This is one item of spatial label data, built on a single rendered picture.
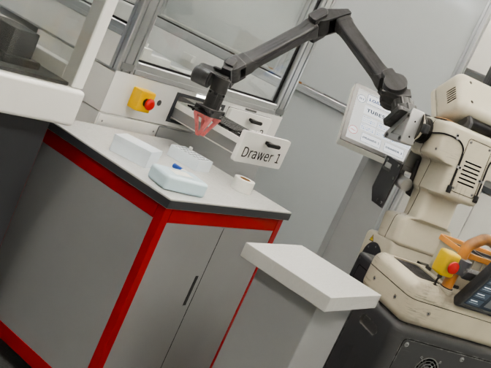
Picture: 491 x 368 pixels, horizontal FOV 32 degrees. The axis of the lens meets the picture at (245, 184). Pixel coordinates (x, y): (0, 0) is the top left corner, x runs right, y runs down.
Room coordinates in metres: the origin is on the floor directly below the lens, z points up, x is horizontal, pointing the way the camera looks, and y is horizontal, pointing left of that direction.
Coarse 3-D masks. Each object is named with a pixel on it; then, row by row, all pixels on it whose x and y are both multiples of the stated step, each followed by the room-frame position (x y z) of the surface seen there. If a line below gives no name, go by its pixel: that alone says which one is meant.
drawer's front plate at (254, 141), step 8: (240, 136) 2.84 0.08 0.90; (248, 136) 2.85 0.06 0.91; (256, 136) 2.89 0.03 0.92; (264, 136) 2.93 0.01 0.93; (240, 144) 2.83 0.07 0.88; (248, 144) 2.87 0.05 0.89; (256, 144) 2.91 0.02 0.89; (264, 144) 2.95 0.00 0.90; (280, 144) 3.02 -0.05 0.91; (288, 144) 3.06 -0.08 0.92; (240, 152) 2.85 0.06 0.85; (248, 152) 2.89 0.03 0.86; (264, 152) 2.96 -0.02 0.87; (272, 152) 3.00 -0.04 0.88; (280, 152) 3.04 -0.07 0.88; (240, 160) 2.87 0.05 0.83; (248, 160) 2.90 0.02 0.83; (256, 160) 2.94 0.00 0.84; (272, 160) 3.02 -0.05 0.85; (280, 160) 3.06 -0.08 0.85
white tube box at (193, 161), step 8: (168, 152) 2.74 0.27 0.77; (176, 152) 2.73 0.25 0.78; (184, 152) 2.72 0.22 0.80; (192, 152) 2.78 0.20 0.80; (176, 160) 2.72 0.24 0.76; (184, 160) 2.71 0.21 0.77; (192, 160) 2.70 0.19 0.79; (200, 160) 2.70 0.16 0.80; (208, 160) 2.76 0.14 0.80; (192, 168) 2.69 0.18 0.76; (200, 168) 2.71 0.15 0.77; (208, 168) 2.75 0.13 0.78
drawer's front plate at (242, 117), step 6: (234, 108) 3.30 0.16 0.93; (228, 114) 3.27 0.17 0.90; (234, 114) 3.29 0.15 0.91; (240, 114) 3.33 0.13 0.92; (246, 114) 3.36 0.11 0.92; (252, 114) 3.39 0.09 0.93; (234, 120) 3.31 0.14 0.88; (240, 120) 3.34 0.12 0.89; (246, 120) 3.37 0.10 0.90; (258, 120) 3.44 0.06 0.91; (264, 120) 3.47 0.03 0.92; (270, 120) 3.51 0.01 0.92; (246, 126) 3.39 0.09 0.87; (252, 126) 3.42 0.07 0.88; (258, 126) 3.45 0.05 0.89; (264, 126) 3.49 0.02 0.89; (264, 132) 3.50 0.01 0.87
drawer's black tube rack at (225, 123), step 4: (188, 104) 3.05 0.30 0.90; (192, 108) 3.04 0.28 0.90; (196, 108) 3.05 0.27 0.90; (220, 116) 3.13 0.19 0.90; (224, 116) 3.18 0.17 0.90; (224, 120) 3.06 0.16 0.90; (228, 120) 3.11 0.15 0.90; (232, 120) 3.16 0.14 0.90; (220, 124) 2.96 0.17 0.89; (224, 124) 2.97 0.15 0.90; (228, 124) 3.02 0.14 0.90; (232, 124) 3.06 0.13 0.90; (236, 124) 3.10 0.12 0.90; (224, 128) 3.10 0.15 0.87; (232, 128) 2.97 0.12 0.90; (236, 128) 3.01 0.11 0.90; (240, 128) 3.06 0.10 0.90; (244, 128) 3.10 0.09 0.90; (232, 132) 3.08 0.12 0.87; (236, 132) 3.12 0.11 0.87
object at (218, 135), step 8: (176, 104) 3.03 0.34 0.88; (184, 104) 3.09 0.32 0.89; (176, 112) 3.02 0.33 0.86; (184, 112) 3.01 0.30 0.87; (192, 112) 2.99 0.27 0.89; (176, 120) 3.02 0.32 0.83; (184, 120) 3.00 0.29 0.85; (192, 120) 2.98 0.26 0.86; (200, 120) 2.96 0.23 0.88; (192, 128) 2.97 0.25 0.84; (216, 128) 2.92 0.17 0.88; (208, 136) 2.93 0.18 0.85; (216, 136) 2.91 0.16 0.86; (224, 136) 2.89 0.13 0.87; (232, 136) 2.88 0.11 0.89; (216, 144) 2.91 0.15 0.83; (224, 144) 2.89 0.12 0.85; (232, 144) 2.87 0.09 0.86; (232, 152) 2.86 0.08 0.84
